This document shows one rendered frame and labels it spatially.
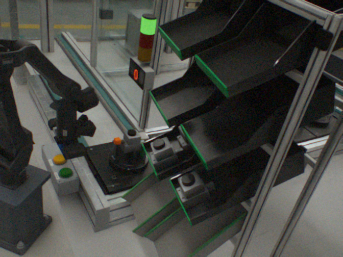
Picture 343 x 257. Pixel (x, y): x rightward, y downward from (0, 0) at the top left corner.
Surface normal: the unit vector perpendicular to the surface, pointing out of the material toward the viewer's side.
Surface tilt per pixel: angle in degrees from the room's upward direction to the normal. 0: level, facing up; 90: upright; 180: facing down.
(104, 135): 0
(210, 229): 45
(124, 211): 90
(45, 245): 0
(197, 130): 25
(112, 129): 0
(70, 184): 90
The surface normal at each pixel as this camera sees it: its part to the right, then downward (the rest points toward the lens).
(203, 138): -0.25, -0.71
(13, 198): 0.16, -0.82
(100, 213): 0.50, 0.55
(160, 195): -0.54, -0.53
